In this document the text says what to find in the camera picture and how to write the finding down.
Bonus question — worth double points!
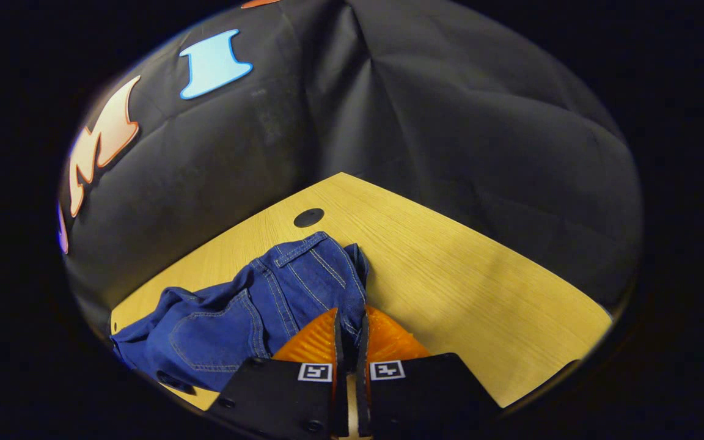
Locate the black backdrop cloth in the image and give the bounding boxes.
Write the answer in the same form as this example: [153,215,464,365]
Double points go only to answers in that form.
[59,0,644,334]

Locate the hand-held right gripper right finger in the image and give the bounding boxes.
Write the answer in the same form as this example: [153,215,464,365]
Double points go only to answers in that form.
[355,306,503,438]

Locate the black table grommet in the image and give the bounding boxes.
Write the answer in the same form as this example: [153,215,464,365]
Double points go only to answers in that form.
[293,208,326,229]

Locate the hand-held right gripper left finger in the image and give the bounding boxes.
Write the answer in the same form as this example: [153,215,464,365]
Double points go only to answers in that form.
[205,307,348,438]

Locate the blue jeans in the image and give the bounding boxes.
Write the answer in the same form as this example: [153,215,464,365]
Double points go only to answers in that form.
[110,231,370,393]

